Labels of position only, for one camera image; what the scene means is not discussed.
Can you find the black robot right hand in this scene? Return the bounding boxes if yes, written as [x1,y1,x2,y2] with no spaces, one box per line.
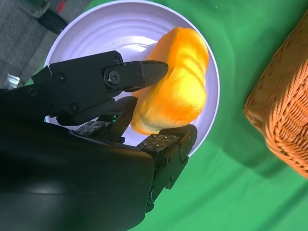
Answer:
[0,50,198,231]

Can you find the oblong orange striped bread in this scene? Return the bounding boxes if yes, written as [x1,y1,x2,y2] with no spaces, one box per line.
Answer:
[130,26,209,134]

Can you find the lavender round plate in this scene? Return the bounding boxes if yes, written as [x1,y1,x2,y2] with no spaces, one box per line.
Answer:
[43,0,221,157]

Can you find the orange wicker basket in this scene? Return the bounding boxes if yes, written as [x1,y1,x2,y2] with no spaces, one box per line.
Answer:
[243,11,308,179]

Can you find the green tablecloth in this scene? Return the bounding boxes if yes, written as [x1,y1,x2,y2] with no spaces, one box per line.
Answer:
[31,0,308,231]

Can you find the black stand foot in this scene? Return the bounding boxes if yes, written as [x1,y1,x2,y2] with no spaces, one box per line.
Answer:
[36,0,68,34]

